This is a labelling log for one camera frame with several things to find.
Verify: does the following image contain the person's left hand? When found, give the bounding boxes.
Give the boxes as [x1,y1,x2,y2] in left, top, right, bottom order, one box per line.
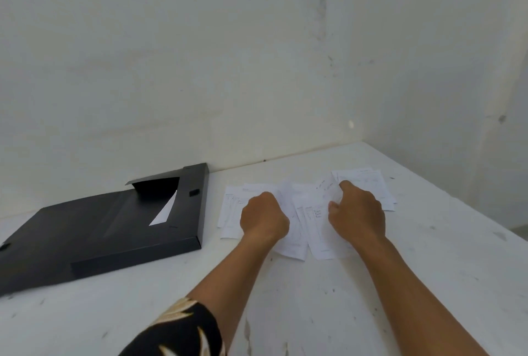
[240,192,291,245]

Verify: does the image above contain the person's right hand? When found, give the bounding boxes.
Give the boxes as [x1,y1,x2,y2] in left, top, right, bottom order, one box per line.
[328,180,387,246]

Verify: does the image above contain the black floral shirt sleeve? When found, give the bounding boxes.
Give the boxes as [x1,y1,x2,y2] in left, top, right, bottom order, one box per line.
[119,297,227,356]

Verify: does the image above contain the small white printed receipt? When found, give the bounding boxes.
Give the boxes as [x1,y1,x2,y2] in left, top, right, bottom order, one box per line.
[314,172,343,206]

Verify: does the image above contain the wide white printed receipt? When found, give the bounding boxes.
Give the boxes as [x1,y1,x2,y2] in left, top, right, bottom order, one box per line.
[332,168,398,212]

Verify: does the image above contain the person's left forearm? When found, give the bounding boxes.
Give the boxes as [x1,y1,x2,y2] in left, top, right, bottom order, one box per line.
[185,233,289,356]

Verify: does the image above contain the person's right forearm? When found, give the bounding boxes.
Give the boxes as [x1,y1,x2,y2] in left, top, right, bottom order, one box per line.
[351,236,491,356]

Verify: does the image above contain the long white printed receipt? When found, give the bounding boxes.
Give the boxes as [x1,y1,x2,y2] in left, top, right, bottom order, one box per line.
[292,192,358,261]

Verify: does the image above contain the white paper slip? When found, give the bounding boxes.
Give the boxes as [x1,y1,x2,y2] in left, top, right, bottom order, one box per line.
[149,191,178,227]

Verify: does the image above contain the black document file box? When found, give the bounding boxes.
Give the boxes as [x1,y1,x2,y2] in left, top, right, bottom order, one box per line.
[0,163,210,297]

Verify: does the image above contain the narrow white printed receipt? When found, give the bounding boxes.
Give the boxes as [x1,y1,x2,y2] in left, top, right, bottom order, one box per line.
[217,185,251,240]

